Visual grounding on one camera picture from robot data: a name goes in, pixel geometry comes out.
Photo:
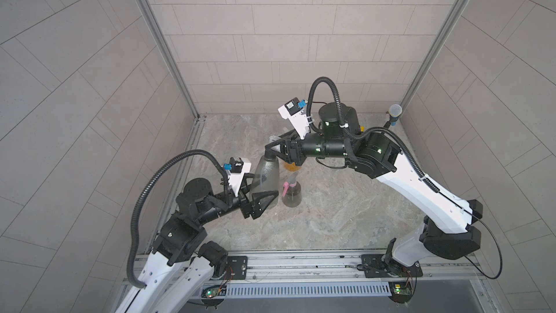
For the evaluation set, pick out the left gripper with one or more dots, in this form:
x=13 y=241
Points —
x=249 y=209

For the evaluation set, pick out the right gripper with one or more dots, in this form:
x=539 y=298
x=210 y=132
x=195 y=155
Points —
x=295 y=145

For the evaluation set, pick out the black white spray nozzle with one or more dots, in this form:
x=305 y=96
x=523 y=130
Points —
x=273 y=148

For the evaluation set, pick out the orange plastic bottle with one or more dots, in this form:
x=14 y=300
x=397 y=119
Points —
x=292 y=167

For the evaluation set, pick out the pink grey spray nozzle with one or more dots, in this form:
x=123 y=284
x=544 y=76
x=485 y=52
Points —
x=289 y=182

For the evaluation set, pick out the dark grey bottle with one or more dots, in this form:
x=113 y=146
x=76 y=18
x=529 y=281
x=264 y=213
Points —
x=293 y=201

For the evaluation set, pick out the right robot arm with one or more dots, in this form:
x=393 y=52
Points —
x=447 y=230

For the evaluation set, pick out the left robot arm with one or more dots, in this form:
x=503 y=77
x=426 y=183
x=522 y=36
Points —
x=181 y=260

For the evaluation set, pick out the microphone on black stand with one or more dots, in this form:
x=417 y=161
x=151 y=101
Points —
x=394 y=112

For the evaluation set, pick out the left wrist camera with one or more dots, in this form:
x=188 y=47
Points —
x=236 y=170

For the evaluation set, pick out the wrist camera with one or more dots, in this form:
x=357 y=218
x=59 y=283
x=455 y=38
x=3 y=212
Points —
x=295 y=111
x=236 y=170

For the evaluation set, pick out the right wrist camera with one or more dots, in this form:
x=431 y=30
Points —
x=295 y=111

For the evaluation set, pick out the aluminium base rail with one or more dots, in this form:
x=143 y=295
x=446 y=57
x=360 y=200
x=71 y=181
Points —
x=293 y=274

